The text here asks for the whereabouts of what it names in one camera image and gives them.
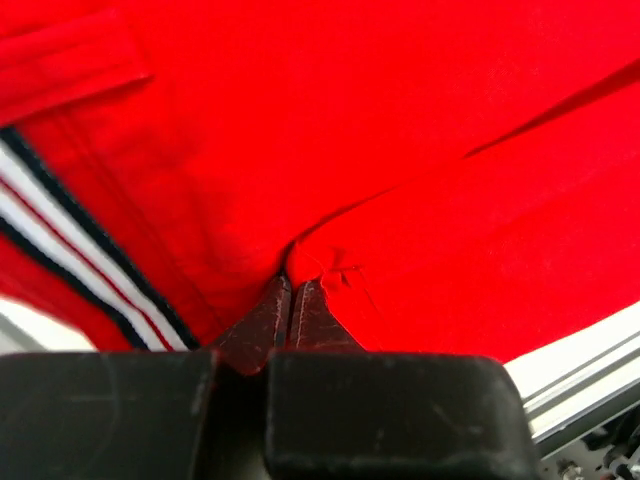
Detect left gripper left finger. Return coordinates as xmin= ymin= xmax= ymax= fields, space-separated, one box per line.
xmin=206 ymin=273 xmax=292 ymax=376

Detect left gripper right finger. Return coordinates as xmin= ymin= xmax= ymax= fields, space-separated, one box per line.
xmin=288 ymin=280 xmax=361 ymax=352

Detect red trousers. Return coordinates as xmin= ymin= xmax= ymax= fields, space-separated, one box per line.
xmin=1 ymin=1 xmax=639 ymax=361

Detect aluminium rail frame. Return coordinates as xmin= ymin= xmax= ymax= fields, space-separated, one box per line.
xmin=508 ymin=325 xmax=639 ymax=451

